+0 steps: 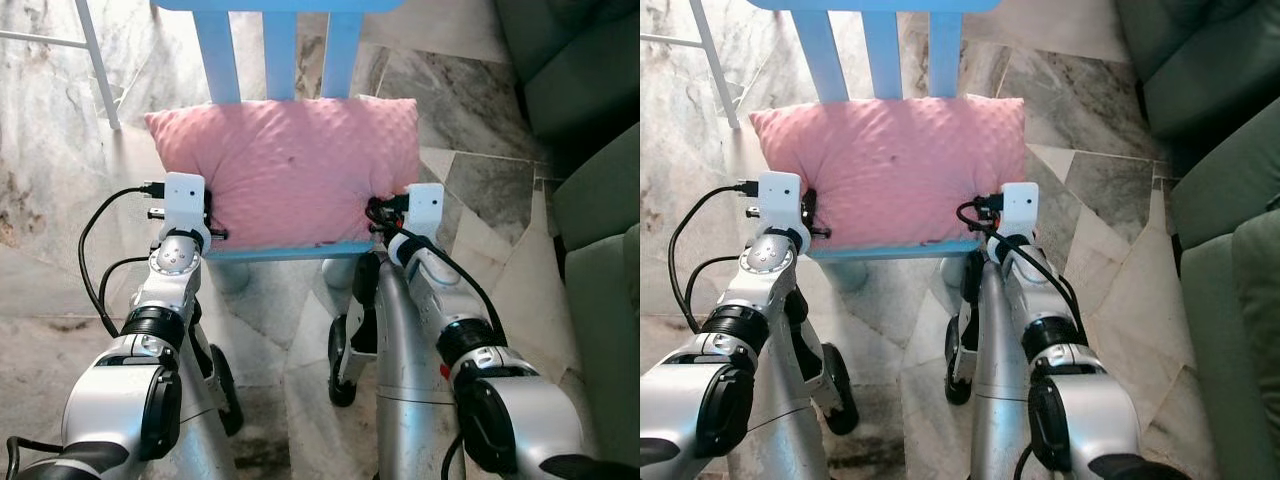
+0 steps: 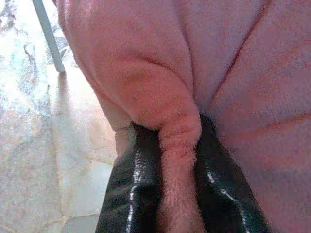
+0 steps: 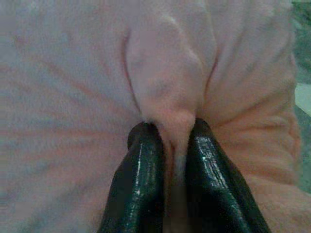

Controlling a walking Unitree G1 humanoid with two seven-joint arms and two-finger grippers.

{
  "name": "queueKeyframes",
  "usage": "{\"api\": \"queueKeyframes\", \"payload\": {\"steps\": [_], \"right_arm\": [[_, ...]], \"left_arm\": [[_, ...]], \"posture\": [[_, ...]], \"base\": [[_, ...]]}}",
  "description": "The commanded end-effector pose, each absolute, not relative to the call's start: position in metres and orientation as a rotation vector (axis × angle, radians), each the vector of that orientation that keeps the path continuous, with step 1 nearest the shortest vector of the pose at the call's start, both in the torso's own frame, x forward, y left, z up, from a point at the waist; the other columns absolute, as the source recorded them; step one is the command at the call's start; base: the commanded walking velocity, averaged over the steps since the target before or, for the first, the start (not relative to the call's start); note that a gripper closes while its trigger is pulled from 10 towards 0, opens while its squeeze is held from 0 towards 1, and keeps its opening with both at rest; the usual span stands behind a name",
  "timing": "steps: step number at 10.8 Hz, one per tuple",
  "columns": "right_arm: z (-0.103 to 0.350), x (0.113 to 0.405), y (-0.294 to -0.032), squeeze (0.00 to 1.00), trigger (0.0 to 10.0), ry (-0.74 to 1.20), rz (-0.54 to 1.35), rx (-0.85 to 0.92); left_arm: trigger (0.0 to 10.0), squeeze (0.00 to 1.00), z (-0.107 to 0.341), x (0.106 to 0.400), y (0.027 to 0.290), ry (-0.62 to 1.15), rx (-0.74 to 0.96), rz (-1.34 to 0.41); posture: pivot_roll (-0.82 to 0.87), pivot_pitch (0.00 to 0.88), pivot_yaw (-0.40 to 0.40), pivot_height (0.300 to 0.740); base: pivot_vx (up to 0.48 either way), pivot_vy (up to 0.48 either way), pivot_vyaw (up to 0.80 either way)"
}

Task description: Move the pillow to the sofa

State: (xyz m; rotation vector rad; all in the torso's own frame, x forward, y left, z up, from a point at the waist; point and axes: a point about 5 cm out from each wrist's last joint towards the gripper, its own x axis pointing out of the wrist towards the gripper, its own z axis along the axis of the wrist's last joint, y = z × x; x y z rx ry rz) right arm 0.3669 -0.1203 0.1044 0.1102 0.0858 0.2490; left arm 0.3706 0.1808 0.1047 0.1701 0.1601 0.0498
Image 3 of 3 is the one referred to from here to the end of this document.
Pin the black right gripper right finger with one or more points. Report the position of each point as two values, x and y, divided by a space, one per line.
213 189

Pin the pink fluffy pillow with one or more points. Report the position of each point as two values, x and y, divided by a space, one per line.
73 97

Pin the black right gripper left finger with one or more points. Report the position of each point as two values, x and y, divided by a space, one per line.
138 184

